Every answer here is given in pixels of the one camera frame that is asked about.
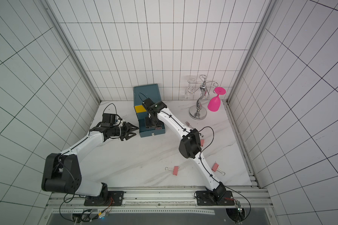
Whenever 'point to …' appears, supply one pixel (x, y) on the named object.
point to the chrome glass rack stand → (205, 88)
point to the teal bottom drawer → (145, 132)
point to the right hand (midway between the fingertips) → (145, 128)
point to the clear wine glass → (191, 88)
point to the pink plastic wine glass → (214, 103)
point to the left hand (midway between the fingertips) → (136, 131)
